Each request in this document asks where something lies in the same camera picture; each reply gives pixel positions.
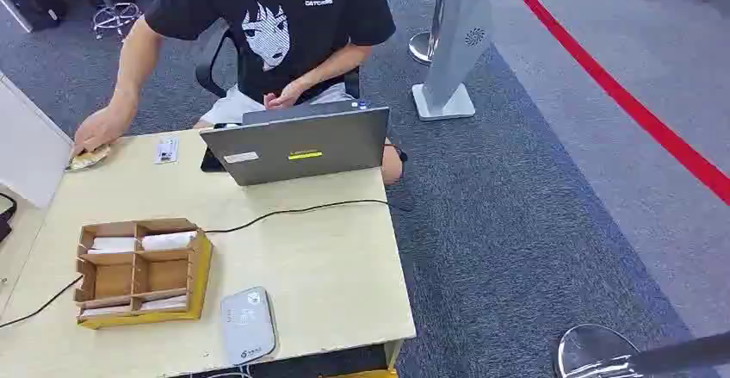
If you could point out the person's left hand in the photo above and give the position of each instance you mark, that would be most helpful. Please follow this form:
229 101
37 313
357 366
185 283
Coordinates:
283 97

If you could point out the person's right hand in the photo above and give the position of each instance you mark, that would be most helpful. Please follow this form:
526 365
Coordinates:
100 129

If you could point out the grey laptop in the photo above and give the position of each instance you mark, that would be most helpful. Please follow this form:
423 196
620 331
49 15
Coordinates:
296 147

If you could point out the person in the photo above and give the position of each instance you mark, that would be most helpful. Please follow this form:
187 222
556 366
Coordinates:
296 44

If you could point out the white printed card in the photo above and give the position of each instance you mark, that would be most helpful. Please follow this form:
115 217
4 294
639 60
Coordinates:
166 150

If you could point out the white partition panel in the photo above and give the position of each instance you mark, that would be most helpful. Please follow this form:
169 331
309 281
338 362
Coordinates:
28 147

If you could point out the black office chair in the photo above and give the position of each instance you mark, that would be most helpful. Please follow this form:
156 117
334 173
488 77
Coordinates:
206 64

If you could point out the chrome stool base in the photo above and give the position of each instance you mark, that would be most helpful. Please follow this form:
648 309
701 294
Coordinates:
116 17

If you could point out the white card stack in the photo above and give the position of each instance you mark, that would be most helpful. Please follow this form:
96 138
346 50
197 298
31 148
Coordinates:
114 244
107 310
169 241
164 303

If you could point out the chrome barrier stanchion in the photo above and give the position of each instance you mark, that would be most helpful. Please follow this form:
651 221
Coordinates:
593 352
423 44

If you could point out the grey floor stand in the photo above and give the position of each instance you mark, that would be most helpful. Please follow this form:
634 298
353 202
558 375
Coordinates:
456 39

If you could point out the wooden card box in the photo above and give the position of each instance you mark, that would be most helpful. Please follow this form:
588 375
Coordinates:
197 284

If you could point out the yellow box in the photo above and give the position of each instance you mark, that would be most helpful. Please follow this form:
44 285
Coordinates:
365 373

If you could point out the red barrier belt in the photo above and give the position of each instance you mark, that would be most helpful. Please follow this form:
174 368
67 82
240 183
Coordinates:
627 101

